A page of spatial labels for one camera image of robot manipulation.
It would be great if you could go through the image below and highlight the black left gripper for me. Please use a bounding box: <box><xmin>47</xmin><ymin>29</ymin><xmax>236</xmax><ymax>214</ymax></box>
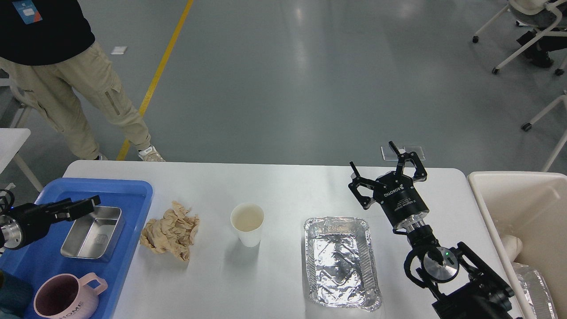
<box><xmin>1</xmin><ymin>195</ymin><xmax>101</xmax><ymax>250</ymax></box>

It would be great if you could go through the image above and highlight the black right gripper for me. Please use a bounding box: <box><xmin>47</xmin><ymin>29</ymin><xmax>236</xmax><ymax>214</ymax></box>
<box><xmin>348</xmin><ymin>141</ymin><xmax>430</xmax><ymax>230</ymax></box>

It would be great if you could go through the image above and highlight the small steel tray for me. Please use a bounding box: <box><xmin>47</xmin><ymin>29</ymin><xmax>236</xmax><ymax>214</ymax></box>
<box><xmin>60</xmin><ymin>206</ymin><xmax>125</xmax><ymax>262</ymax></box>

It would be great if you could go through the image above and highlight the pink mug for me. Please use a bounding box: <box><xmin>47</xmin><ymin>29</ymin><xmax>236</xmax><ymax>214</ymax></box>
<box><xmin>34</xmin><ymin>272</ymin><xmax>108</xmax><ymax>319</ymax></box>

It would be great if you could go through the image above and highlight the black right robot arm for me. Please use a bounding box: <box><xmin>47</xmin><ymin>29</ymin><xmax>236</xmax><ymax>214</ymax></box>
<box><xmin>348</xmin><ymin>141</ymin><xmax>515</xmax><ymax>319</ymax></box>

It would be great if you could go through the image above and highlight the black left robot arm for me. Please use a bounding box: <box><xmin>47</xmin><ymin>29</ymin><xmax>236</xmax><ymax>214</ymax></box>
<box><xmin>0</xmin><ymin>189</ymin><xmax>101</xmax><ymax>250</ymax></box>

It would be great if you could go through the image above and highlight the floor socket plate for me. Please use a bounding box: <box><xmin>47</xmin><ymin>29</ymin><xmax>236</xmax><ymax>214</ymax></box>
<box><xmin>381</xmin><ymin>145</ymin><xmax>426</xmax><ymax>161</ymax></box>

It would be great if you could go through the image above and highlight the blue plastic tray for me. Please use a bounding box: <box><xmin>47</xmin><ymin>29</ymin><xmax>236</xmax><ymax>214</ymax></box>
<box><xmin>0</xmin><ymin>178</ymin><xmax>153</xmax><ymax>319</ymax></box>

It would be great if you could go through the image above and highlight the white side table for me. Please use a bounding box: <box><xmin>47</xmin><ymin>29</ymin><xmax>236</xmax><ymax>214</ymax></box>
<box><xmin>0</xmin><ymin>128</ymin><xmax>44</xmax><ymax>193</ymax></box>

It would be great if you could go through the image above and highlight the aluminium foil tray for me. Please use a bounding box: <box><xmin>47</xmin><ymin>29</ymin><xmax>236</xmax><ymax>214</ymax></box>
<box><xmin>304</xmin><ymin>216</ymin><xmax>381</xmax><ymax>311</ymax></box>

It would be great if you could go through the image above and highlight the teal object at corner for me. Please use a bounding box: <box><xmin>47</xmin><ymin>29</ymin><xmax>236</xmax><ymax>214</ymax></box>
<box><xmin>0</xmin><ymin>270</ymin><xmax>34</xmax><ymax>319</ymax></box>

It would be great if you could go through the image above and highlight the crumpled brown paper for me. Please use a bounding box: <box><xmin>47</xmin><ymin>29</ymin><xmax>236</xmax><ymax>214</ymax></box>
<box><xmin>139</xmin><ymin>201</ymin><xmax>200</xmax><ymax>262</ymax></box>

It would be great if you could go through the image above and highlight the white chair left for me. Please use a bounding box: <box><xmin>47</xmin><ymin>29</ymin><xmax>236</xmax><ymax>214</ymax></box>
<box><xmin>0</xmin><ymin>74</ymin><xmax>31</xmax><ymax>128</ymax></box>

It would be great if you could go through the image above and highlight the beige plastic bin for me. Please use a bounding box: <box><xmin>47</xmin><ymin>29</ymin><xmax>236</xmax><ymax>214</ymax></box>
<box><xmin>467</xmin><ymin>171</ymin><xmax>567</xmax><ymax>319</ymax></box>

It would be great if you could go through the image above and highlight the white chair leg right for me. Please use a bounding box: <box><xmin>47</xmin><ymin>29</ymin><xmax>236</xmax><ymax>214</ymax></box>
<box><xmin>520</xmin><ymin>89</ymin><xmax>567</xmax><ymax>172</ymax></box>

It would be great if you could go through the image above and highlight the white paper cup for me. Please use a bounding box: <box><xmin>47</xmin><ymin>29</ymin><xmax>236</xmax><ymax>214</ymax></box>
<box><xmin>229</xmin><ymin>202</ymin><xmax>264</xmax><ymax>248</ymax></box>

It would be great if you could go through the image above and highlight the person in beige trousers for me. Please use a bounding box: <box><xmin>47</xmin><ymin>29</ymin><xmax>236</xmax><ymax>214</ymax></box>
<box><xmin>0</xmin><ymin>0</ymin><xmax>163</xmax><ymax>162</ymax></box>

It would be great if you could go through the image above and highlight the foil trash in bin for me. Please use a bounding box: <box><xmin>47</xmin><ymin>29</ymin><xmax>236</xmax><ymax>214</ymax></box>
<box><xmin>512</xmin><ymin>262</ymin><xmax>558</xmax><ymax>319</ymax></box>

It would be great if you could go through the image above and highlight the white office chair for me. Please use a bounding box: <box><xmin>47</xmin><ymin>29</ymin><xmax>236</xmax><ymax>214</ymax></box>
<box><xmin>471</xmin><ymin>0</ymin><xmax>567</xmax><ymax>76</ymax></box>

